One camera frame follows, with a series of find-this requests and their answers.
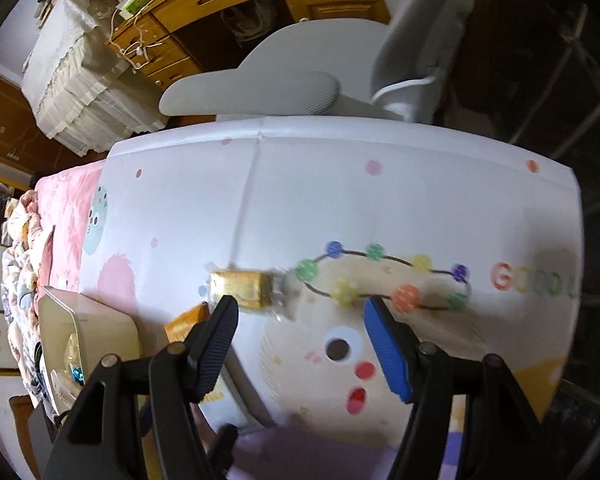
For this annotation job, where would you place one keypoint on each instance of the cartoon printed tablecloth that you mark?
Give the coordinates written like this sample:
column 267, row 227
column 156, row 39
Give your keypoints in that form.
column 474, row 243

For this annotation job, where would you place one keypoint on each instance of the patterned crumpled blanket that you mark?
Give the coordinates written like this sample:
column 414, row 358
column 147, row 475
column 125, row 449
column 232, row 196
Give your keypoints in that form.
column 25, row 266

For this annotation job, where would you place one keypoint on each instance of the white lace covered piano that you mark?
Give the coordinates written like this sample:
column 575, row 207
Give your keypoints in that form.
column 81, row 93

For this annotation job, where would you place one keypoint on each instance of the gold snack bar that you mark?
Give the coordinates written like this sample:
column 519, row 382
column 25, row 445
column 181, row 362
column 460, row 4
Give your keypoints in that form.
column 253, row 290

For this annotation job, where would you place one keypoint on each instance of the brown wooden door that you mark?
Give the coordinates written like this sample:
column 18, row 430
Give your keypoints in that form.
column 23, row 145

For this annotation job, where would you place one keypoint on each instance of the white plastic organizer tray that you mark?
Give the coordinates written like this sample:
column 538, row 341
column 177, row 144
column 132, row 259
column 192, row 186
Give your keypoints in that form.
column 94, row 329

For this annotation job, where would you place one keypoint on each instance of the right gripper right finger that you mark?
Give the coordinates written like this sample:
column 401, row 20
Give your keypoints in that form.
column 501, row 435

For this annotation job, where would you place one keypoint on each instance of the blue white snack packet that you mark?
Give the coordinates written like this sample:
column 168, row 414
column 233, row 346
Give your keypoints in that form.
column 77, row 374

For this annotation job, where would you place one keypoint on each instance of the wooden desk with drawers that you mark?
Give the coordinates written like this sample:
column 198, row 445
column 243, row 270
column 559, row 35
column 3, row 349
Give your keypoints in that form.
column 171, row 39

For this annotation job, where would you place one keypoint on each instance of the green tissue box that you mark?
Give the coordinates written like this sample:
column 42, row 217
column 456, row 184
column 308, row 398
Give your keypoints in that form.
column 129, row 8

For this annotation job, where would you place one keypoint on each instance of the grey office chair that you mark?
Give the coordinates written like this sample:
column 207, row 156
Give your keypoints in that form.
column 339, row 67

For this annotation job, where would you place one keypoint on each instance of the pink quilt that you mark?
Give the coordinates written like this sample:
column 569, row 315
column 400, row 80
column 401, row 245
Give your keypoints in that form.
column 64, row 200

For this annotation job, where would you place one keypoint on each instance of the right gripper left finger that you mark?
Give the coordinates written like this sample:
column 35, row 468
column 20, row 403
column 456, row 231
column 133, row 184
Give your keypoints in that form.
column 123, row 401

